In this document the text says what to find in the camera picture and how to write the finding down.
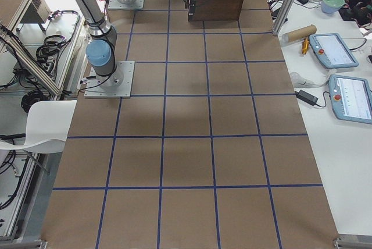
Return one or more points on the cardboard tube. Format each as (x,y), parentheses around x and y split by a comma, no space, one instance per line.
(299,33)

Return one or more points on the gold cylindrical tool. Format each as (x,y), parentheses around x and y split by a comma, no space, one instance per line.
(305,46)

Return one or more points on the white light bulb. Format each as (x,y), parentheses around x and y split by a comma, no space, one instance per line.
(299,81)

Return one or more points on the green bowl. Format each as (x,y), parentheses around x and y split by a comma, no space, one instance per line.
(331,6)

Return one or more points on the upper teach pendant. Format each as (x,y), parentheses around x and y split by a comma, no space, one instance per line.
(331,51)

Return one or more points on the teach pendant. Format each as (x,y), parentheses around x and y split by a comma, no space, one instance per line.
(350,98)
(331,51)

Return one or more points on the brown paper table mat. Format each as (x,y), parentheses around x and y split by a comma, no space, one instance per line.
(210,150)

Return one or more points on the black power brick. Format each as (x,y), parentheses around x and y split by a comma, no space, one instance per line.
(306,97)

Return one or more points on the lower teach pendant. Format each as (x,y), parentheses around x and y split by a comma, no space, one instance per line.
(350,98)

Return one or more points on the white paper sheet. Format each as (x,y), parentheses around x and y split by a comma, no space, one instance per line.
(47,127)

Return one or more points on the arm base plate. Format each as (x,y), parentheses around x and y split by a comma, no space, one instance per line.
(118,85)
(126,4)

